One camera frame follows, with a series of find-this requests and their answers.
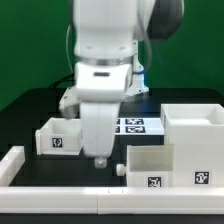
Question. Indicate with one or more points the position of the white front fence rail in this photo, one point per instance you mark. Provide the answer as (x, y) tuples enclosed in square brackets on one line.
[(107, 200)]

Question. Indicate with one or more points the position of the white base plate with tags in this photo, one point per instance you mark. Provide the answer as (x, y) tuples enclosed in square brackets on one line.
[(139, 126)]

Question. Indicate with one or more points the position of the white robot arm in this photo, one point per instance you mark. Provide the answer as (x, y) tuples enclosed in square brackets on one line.
[(107, 34)]

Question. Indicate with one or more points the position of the white fence rail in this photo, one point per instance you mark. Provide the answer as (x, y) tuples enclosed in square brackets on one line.
[(107, 200), (11, 164)]

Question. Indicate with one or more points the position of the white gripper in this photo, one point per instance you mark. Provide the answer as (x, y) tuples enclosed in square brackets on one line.
[(100, 89)]

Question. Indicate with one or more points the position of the white drawer cabinet housing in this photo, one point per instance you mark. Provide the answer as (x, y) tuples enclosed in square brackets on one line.
[(196, 132)]

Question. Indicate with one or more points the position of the white left fence rail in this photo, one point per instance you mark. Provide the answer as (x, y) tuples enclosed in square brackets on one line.
[(11, 164)]

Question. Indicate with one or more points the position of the white drawer box with tag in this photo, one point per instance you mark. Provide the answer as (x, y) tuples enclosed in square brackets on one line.
[(148, 166)]

